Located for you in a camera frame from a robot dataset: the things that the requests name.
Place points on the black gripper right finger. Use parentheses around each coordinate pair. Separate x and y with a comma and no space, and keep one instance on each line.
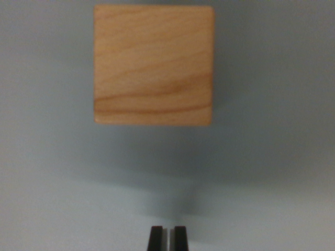
(180,239)

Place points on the grey plastic bin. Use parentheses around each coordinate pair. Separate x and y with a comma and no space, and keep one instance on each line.
(274,130)

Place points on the wooden cube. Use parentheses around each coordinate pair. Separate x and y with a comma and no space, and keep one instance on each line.
(153,65)

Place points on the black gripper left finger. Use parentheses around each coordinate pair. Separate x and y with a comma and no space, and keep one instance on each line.
(156,239)

